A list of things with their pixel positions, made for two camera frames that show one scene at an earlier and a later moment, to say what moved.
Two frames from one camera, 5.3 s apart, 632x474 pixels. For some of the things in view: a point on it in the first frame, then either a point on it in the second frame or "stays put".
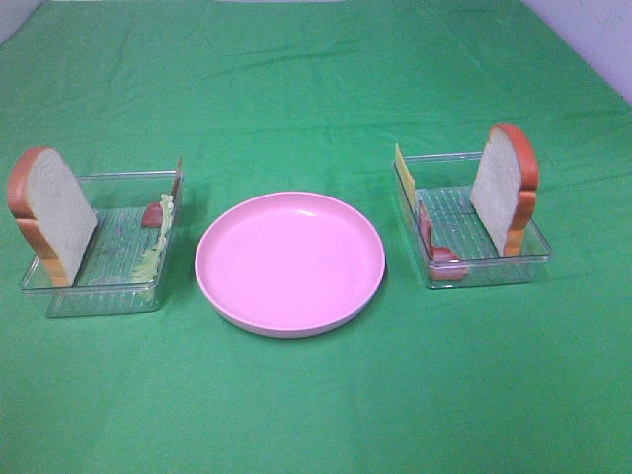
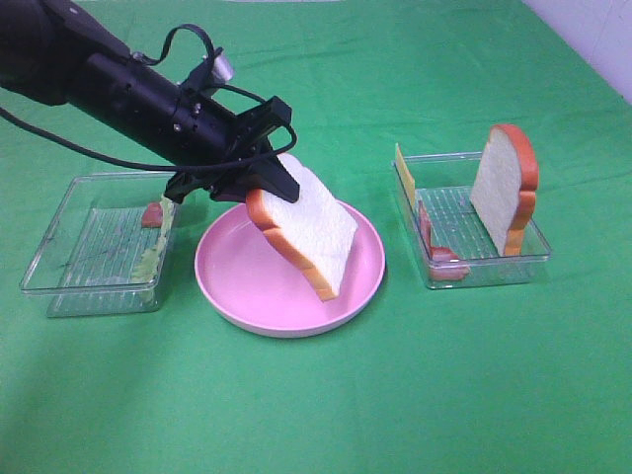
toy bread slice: [506, 185] stays put
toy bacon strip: [167, 205] → [153, 216]
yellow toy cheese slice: [406, 176] stays put
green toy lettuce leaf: [146, 269] stays put
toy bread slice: [50, 204] → [313, 235]
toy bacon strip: [443, 265] stays put
